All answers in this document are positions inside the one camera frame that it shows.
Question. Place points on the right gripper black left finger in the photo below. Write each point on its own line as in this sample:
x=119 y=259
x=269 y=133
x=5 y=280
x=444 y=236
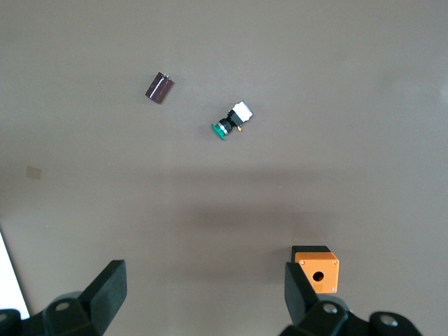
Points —
x=105 y=297

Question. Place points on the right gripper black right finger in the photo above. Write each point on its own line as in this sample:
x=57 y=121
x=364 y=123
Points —
x=301 y=301

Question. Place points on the white plastic drawer cabinet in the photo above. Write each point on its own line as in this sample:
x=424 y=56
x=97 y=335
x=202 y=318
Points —
x=10 y=273

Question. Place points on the small brown tape patch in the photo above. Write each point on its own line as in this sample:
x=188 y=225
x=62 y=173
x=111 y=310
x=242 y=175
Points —
x=33 y=173

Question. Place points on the dark maroon capacitor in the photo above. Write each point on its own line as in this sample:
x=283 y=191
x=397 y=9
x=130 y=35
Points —
x=159 y=89

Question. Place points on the orange button enclosure box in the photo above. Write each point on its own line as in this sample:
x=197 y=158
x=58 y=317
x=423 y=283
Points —
x=327 y=269

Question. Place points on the green push button switch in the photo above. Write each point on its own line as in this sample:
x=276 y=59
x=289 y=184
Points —
x=241 y=112

